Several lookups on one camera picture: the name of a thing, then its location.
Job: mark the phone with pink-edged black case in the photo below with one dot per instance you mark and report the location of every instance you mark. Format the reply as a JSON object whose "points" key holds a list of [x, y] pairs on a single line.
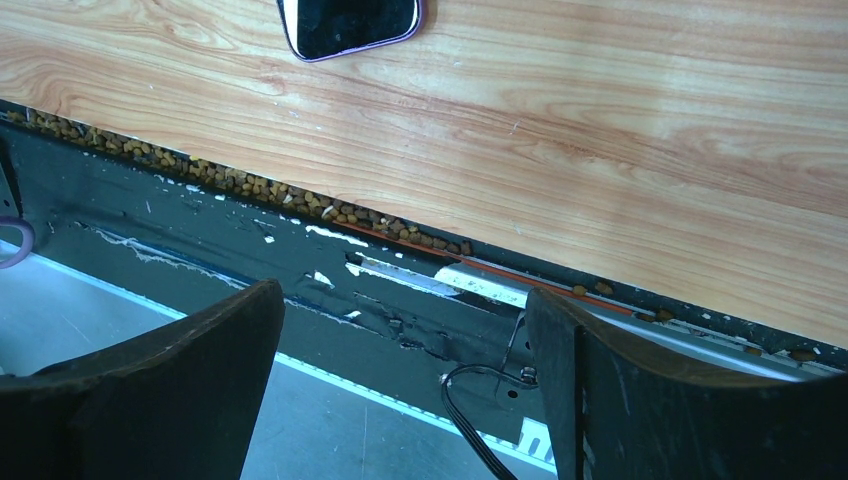
{"points": [[318, 30]]}

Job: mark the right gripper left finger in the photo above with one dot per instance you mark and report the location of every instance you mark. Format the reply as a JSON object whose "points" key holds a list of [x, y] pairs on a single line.
{"points": [[178, 402]]}

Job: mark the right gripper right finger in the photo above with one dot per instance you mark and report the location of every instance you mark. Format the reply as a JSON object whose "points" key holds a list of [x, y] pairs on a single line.
{"points": [[619, 406]]}

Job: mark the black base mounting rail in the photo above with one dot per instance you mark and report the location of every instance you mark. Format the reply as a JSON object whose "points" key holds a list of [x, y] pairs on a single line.
{"points": [[397, 359]]}

